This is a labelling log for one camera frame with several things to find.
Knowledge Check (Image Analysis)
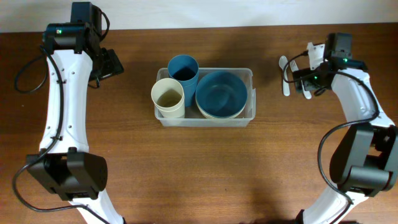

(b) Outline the white plastic spoon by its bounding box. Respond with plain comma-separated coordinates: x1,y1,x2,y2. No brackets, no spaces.
279,55,290,96

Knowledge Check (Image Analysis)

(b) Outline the cream cup back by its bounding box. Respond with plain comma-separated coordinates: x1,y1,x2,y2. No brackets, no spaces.
150,78,185,112

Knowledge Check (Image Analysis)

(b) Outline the cream cup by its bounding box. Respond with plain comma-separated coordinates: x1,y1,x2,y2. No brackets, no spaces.
150,78,185,112
158,106,185,118

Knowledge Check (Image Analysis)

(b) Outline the blue cup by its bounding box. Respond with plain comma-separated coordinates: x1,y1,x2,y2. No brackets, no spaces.
183,83,197,107
167,55,199,86

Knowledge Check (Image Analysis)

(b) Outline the blue bowl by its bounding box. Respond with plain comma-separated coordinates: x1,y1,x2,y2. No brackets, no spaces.
195,71,248,119

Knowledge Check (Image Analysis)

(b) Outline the cream bowl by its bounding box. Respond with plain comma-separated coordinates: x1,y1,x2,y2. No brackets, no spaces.
198,105,244,119

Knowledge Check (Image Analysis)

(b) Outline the white plastic fork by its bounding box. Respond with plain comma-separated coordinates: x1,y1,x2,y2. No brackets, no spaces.
289,60,312,100

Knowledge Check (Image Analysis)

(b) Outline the cream cup front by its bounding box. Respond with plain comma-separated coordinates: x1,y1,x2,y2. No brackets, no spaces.
158,106,185,118

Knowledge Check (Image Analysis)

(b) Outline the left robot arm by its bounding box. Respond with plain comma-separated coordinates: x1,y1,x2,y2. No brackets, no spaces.
24,2,124,223

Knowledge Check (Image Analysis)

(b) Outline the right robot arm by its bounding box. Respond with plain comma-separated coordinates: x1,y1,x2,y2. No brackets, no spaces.
290,32,397,223

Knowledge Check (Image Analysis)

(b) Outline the clear plastic container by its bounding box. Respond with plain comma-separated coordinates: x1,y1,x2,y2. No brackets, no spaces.
154,68,256,128

